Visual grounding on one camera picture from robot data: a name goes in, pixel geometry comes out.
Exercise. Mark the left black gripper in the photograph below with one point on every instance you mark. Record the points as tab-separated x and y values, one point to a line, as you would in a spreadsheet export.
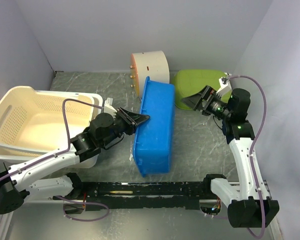
131	119

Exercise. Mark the blue plastic tub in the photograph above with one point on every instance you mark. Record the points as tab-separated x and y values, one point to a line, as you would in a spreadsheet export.
153	141

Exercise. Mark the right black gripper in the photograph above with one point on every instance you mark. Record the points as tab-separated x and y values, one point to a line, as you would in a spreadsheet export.
196	101

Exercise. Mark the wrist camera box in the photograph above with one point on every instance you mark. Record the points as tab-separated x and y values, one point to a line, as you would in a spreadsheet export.
108	107
225	86

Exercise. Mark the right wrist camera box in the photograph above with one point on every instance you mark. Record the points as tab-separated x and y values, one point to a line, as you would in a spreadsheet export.
225	86

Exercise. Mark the green plastic tub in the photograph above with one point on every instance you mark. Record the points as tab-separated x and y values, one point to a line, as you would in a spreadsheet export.
190	81

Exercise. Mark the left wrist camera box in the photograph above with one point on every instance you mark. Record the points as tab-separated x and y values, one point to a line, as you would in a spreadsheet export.
108	107

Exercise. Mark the aluminium frame rail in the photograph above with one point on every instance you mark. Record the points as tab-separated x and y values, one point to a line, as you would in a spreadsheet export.
45	191

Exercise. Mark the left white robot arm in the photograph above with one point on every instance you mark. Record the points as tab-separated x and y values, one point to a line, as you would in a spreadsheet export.
16	179

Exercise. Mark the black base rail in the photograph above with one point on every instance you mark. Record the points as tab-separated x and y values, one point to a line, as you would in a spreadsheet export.
190	195

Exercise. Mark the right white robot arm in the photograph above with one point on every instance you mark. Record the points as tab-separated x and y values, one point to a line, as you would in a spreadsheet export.
250	206

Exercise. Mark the beige cylindrical device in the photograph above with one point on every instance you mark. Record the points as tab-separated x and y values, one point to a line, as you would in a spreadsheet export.
151	64

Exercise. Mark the white plastic basket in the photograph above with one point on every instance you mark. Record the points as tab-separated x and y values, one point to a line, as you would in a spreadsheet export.
90	140

